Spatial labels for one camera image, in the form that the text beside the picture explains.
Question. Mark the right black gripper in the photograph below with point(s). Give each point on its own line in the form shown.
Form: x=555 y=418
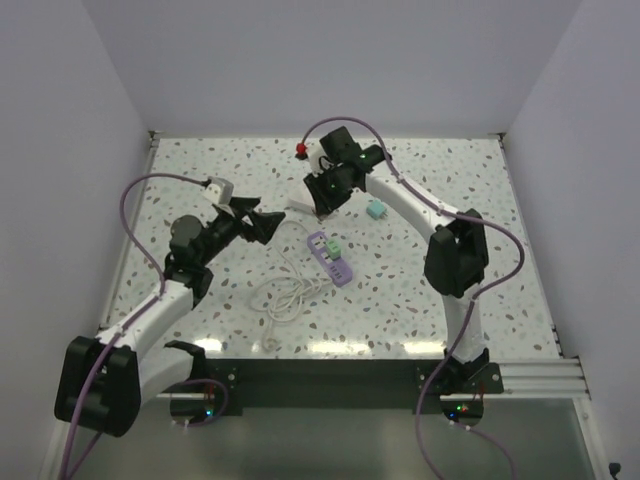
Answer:
x=324 y=203

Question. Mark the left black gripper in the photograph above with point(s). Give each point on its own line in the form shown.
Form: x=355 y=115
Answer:
x=263 y=223

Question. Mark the green plug adapter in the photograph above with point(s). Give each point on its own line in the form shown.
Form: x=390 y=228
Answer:
x=333 y=249

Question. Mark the purple power strip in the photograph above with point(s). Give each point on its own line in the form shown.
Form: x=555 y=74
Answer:
x=339 y=271

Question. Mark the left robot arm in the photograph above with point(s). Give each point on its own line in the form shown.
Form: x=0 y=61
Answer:
x=104 y=382

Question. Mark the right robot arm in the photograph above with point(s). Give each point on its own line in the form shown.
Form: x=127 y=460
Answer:
x=457 y=252

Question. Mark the teal plug adapter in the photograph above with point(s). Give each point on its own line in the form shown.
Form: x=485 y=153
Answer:
x=376 y=210

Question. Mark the white triangular power strip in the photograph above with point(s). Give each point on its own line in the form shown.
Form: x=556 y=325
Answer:
x=301 y=205

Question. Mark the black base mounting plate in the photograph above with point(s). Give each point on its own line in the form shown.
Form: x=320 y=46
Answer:
x=337 y=384

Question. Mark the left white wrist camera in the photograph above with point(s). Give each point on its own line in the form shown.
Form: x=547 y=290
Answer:
x=218 y=191

